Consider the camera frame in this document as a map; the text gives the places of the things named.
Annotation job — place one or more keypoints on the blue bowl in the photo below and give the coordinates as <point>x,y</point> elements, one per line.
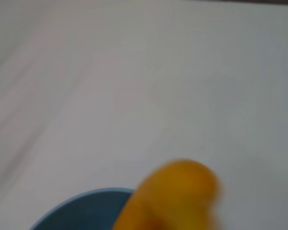
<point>86,210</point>

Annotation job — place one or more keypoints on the yellow banana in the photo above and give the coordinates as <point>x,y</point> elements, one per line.
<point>175,198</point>

